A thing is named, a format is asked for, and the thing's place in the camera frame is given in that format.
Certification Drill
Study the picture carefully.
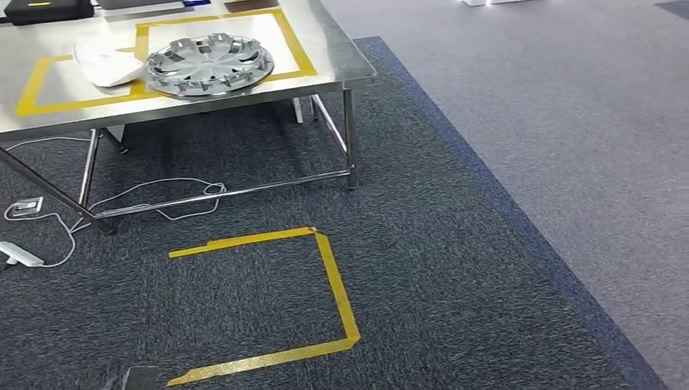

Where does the small yellow tape square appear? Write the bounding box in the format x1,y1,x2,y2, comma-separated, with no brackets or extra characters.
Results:
14,47,163,118

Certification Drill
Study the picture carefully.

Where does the black zipped case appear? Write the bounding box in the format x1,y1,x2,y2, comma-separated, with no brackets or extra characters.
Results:
2,0,96,27

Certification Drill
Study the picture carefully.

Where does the blue carpet mat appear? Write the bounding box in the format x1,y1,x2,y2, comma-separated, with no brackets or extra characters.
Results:
0,36,670,390

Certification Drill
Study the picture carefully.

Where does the steel workbench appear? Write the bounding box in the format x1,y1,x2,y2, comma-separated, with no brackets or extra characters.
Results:
0,0,378,236

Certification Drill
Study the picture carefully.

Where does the large yellow tape square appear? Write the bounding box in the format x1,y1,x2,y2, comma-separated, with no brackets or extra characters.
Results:
132,7,318,97

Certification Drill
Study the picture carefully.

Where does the long white cable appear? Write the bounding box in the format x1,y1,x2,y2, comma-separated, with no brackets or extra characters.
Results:
70,176,228,233

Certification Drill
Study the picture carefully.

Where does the grey wheel hubcap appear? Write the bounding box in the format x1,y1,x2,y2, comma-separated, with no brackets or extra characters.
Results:
145,32,275,98

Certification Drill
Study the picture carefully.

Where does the white power strip cord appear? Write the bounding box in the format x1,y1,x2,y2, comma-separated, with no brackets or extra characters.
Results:
3,201,77,269

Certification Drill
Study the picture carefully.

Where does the white power strip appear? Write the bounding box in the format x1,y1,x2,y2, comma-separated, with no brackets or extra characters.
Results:
0,240,46,269

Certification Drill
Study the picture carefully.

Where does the thin white floor cable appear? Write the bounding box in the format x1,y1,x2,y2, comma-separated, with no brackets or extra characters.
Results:
4,135,93,153

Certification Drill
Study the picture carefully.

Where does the white curved plastic part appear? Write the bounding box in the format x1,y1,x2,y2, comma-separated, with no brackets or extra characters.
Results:
73,40,147,89

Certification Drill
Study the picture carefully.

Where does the square metal floor socket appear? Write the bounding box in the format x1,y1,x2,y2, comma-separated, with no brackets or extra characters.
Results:
10,196,45,219

